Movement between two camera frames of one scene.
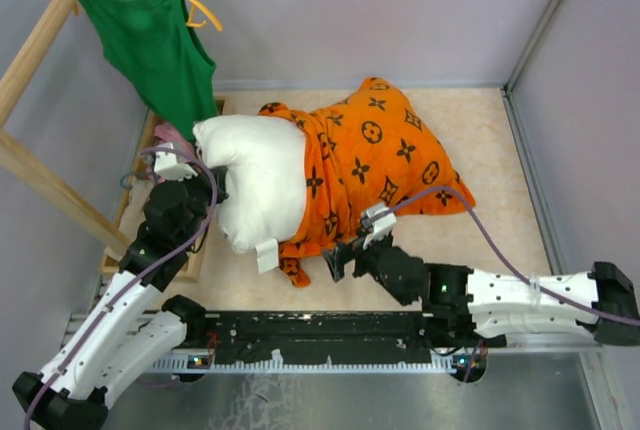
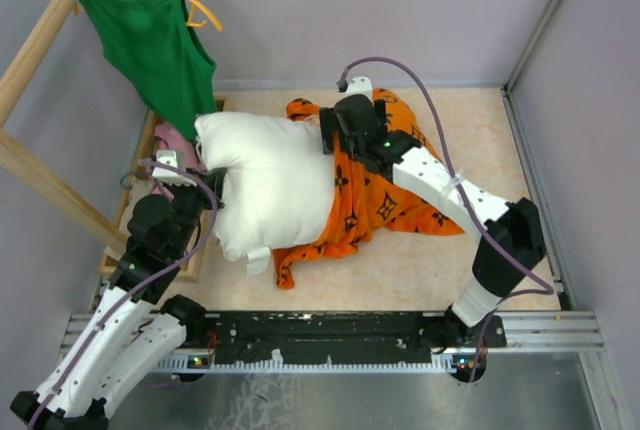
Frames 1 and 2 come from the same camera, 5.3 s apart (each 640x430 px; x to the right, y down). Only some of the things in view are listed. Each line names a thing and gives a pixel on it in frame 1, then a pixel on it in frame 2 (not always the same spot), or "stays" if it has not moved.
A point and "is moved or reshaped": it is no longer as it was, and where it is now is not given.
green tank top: [153, 40] stays
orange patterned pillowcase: [369, 157] is moved or reshaped
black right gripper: [345, 251] -> [330, 123]
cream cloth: [134, 215] stays
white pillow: [266, 170] is moved or reshaped
